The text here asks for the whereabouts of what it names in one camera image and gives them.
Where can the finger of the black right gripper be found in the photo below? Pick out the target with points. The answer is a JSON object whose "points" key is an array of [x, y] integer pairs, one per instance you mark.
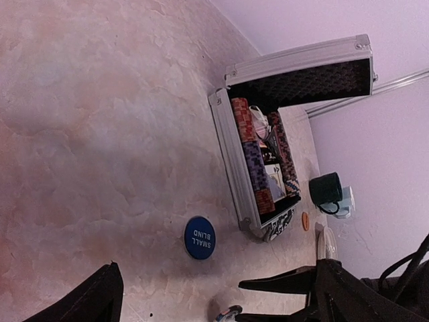
{"points": [[300, 316], [296, 281]]}

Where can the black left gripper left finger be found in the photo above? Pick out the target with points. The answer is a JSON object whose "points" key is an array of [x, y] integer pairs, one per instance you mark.
{"points": [[98, 298]]}

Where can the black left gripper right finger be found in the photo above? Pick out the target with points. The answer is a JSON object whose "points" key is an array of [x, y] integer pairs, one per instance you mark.
{"points": [[342, 297]]}

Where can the blue playing card deck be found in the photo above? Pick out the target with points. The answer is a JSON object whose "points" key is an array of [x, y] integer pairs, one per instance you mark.
{"points": [[275, 180]]}

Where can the blue round button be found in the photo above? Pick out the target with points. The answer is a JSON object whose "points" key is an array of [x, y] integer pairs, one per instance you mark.
{"points": [[199, 238]]}

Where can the aluminium poker chip case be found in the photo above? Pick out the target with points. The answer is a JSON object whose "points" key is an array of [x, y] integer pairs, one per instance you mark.
{"points": [[326, 71]]}

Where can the black triangular button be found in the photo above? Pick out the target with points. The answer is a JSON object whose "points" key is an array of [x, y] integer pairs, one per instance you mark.
{"points": [[270, 151]]}

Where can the red playing card deck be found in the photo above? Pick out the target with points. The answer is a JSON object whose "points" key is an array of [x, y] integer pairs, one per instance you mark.
{"points": [[260, 122]]}

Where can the red poker chip stack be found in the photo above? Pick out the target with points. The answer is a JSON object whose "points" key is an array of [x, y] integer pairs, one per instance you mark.
{"points": [[264, 201]]}

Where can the grey striped plate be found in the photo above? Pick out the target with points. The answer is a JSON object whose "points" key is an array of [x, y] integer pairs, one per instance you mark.
{"points": [[326, 246]]}

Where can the orange round button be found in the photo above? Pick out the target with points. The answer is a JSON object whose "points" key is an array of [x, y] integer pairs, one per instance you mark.
{"points": [[305, 221]]}

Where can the light blue mug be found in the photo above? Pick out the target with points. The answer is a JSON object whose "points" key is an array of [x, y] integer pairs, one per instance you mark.
{"points": [[347, 204]]}

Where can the dark green mug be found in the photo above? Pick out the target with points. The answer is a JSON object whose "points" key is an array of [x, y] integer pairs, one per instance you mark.
{"points": [[326, 192]]}

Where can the dark red chip row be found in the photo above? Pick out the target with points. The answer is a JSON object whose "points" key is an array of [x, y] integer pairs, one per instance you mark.
{"points": [[288, 163]]}

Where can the purple chip row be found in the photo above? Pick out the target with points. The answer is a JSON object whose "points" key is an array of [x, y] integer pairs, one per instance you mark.
{"points": [[255, 165]]}

